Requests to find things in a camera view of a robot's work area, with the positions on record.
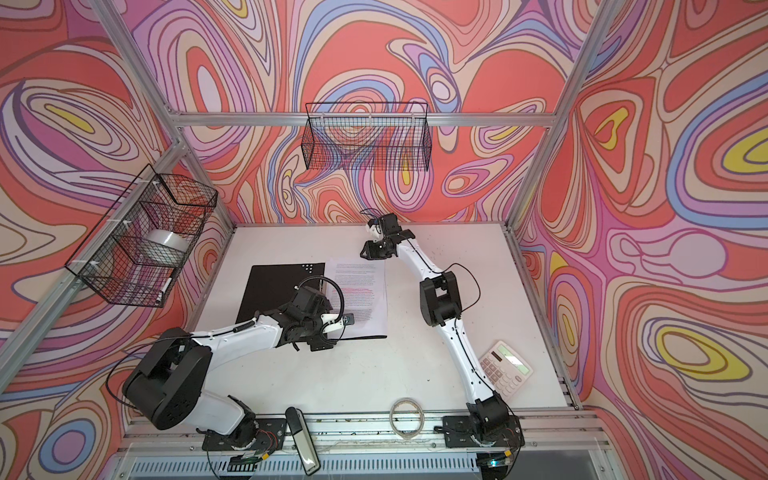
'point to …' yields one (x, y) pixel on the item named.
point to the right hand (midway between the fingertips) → (367, 259)
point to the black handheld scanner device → (304, 437)
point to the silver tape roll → (168, 238)
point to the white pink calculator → (505, 370)
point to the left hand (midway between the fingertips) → (333, 318)
